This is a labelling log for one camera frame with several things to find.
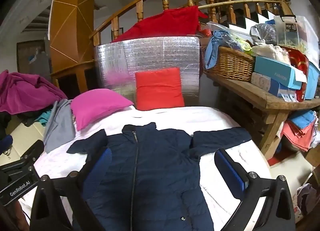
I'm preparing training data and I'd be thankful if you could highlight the teal cloth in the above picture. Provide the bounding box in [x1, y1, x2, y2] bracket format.
[35, 111, 54, 126]

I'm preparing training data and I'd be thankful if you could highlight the pink pillow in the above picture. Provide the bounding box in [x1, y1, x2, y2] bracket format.
[70, 89, 135, 131]

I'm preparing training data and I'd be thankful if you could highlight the red orange cushion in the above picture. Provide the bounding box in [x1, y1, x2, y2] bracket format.
[135, 67, 185, 111]

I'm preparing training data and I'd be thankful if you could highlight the blue folded cloth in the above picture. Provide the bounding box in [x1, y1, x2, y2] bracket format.
[287, 110, 318, 129]

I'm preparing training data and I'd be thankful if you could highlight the silver foil insulation board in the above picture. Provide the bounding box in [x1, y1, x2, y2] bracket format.
[94, 36, 202, 108]

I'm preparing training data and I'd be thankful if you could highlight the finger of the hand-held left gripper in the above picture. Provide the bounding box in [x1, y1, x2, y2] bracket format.
[19, 140, 45, 169]

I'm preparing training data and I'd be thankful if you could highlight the yellow green plastic bag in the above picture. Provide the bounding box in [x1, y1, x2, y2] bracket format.
[231, 32, 254, 54]

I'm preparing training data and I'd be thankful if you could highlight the orange wooden cabinet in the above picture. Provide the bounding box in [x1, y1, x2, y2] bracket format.
[49, 0, 100, 94]

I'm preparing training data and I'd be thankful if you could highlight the light blue cloth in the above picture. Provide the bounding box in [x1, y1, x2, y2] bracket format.
[204, 30, 240, 70]

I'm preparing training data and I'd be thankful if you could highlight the wooden bench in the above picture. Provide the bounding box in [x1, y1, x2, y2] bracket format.
[204, 71, 320, 160]

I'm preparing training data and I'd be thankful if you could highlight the wicker basket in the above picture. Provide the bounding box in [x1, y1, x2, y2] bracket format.
[201, 46, 256, 83]

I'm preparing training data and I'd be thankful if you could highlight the grey plastic bag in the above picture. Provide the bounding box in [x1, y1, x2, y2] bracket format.
[250, 23, 278, 47]

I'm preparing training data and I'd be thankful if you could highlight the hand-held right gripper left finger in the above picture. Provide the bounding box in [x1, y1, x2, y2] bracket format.
[29, 147, 113, 231]

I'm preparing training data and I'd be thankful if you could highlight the printed floral cloth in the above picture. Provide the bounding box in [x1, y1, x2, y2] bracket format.
[296, 183, 320, 224]

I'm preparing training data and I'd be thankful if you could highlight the brown wooden door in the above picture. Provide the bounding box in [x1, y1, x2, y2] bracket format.
[16, 40, 50, 77]

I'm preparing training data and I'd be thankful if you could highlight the white and blue box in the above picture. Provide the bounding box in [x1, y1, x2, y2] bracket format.
[251, 72, 304, 102]

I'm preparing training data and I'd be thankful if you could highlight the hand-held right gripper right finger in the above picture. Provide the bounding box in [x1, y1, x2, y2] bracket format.
[214, 148, 297, 231]

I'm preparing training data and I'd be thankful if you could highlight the clear plastic storage box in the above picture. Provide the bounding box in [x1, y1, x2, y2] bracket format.
[274, 15, 320, 64]

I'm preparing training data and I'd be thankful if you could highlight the black garment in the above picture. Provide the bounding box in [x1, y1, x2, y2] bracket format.
[0, 112, 15, 146]

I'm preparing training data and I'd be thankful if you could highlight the grey garment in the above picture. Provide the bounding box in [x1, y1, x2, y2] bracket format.
[43, 99, 77, 154]

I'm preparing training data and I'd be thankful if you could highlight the red blanket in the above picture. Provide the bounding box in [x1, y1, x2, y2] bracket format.
[111, 6, 208, 44]

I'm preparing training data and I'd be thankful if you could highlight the white bed sheet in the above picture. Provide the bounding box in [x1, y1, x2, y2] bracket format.
[19, 105, 273, 231]

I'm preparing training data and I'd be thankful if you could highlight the teal shoe box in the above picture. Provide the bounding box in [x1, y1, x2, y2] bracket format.
[253, 55, 308, 90]

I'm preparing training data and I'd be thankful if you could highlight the magenta blanket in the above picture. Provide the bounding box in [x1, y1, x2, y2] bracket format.
[0, 70, 68, 115]

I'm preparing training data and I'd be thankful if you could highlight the coral folded cloth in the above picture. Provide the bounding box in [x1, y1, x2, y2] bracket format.
[280, 121, 320, 153]

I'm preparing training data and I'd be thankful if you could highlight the red floor mat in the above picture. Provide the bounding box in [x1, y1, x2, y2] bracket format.
[267, 150, 290, 166]

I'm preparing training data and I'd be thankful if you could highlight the red patterned bag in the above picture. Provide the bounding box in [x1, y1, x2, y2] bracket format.
[285, 49, 310, 102]

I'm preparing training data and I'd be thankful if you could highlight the wooden stair railing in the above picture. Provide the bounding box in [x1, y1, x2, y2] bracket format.
[89, 0, 295, 47]

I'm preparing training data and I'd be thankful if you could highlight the navy blue padded jacket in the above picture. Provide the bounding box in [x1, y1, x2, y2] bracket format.
[66, 122, 252, 231]

